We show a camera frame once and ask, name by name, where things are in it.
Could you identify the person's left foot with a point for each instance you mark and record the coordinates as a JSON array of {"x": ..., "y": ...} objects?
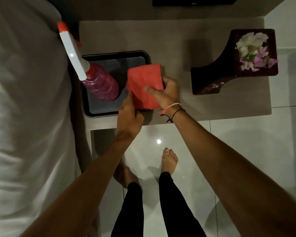
[{"x": 123, "y": 175}]

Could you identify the person's right thumb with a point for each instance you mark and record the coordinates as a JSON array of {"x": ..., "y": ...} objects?
[{"x": 153, "y": 90}]

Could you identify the person's leg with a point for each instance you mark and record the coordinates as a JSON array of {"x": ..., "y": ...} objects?
[
  {"x": 130, "y": 212},
  {"x": 177, "y": 207}
]

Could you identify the person's left forearm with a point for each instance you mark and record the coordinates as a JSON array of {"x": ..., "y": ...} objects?
[{"x": 88, "y": 185}]

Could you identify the person's right forearm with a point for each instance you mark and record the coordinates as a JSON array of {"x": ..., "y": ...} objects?
[{"x": 227, "y": 170}]

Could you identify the person's right leg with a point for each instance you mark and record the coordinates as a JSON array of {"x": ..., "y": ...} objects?
[{"x": 177, "y": 207}]

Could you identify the black rectangular tray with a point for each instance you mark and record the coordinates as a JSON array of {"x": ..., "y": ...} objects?
[{"x": 123, "y": 64}]

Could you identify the person's left hand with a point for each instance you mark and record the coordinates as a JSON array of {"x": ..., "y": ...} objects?
[{"x": 128, "y": 120}]

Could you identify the pink liquid spray bottle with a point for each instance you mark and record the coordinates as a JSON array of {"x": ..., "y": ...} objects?
[{"x": 98, "y": 82}]

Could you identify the person's foot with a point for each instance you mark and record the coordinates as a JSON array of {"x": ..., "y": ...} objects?
[
  {"x": 169, "y": 161},
  {"x": 123, "y": 175}
]

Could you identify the person's right hand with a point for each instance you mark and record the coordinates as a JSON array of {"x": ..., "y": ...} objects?
[{"x": 169, "y": 96}]

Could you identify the white and pink flowers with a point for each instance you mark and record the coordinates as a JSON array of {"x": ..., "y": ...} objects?
[{"x": 252, "y": 50}]

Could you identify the person's right foot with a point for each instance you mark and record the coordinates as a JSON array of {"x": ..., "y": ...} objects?
[{"x": 169, "y": 161}]

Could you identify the black flat screen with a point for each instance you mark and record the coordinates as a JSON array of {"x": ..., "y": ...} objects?
[{"x": 194, "y": 0}]

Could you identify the person's left leg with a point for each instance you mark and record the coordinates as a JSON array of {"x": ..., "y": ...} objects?
[{"x": 130, "y": 212}]

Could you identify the red cleaning cloth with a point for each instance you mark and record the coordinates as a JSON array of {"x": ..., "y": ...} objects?
[{"x": 144, "y": 86}]

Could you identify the dark wooden vase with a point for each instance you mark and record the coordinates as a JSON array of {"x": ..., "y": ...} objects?
[{"x": 212, "y": 76}]

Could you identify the person's left fingers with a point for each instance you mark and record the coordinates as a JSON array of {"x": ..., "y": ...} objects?
[{"x": 128, "y": 102}]

